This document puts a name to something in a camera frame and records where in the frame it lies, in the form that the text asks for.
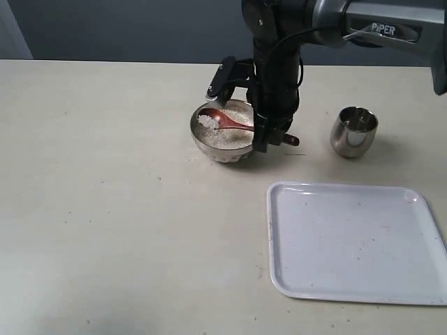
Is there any small steel cup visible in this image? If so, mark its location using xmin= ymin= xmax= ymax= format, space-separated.
xmin=330 ymin=106 xmax=379 ymax=158

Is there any black cable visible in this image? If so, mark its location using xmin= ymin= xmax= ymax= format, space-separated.
xmin=253 ymin=27 xmax=346 ymax=88

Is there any dark red wooden spoon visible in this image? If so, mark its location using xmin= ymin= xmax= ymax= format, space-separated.
xmin=198 ymin=107 xmax=300 ymax=147

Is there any steel bowl of rice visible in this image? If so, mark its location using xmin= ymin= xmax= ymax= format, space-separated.
xmin=190 ymin=99 xmax=254 ymax=163

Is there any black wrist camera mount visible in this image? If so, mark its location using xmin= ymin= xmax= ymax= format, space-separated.
xmin=206 ymin=57 xmax=254 ymax=110

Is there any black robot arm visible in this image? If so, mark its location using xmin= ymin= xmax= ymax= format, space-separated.
xmin=242 ymin=1 xmax=446 ymax=152

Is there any white plastic tray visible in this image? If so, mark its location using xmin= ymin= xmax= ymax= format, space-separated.
xmin=267 ymin=181 xmax=446 ymax=306

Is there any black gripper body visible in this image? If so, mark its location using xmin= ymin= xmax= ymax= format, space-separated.
xmin=252 ymin=41 xmax=301 ymax=119

